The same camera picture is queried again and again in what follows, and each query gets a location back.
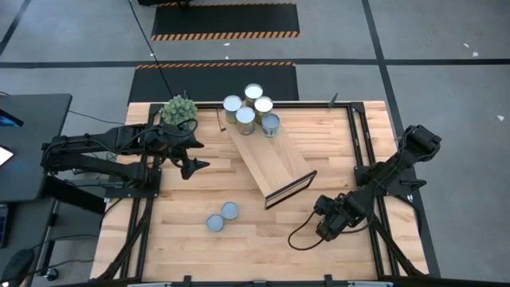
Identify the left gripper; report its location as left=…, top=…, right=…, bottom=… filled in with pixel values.
left=145, top=124, right=211, bottom=180

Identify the green label tin can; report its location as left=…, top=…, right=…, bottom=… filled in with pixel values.
left=222, top=94, right=243, bottom=124
left=244, top=82, right=264, bottom=108

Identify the printed beige label tin can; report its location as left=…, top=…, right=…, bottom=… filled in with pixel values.
left=235, top=106, right=257, bottom=136

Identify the grey top tin can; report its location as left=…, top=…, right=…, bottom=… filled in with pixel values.
left=221, top=201, right=240, bottom=221
left=206, top=213, right=226, bottom=233

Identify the blue label tin can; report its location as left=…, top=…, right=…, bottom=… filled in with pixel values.
left=261, top=112, right=281, bottom=140

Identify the olive label tin can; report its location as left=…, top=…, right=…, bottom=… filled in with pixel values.
left=253, top=96, right=274, bottom=125

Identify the green plant in white pot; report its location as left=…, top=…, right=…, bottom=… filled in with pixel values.
left=159, top=93, right=199, bottom=128

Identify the black mat orange striped edge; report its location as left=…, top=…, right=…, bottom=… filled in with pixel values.
left=127, top=61, right=300, bottom=105
left=150, top=2, right=300, bottom=41

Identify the black desk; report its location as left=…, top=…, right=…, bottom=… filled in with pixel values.
left=0, top=93, right=73, bottom=204

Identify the blue screen tablet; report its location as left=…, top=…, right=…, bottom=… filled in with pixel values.
left=0, top=108, right=24, bottom=129

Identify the black computer mouse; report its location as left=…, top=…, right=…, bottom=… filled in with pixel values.
left=0, top=249, right=35, bottom=286

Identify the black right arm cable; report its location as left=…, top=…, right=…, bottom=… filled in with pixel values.
left=287, top=210, right=326, bottom=252

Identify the wooden shelf black metal frame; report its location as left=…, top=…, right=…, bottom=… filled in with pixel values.
left=216, top=104, right=319, bottom=210

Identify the black hanging cable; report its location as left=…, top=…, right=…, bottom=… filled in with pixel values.
left=127, top=0, right=175, bottom=100

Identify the black aluminium table frame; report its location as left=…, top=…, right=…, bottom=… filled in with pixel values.
left=95, top=101, right=430, bottom=287

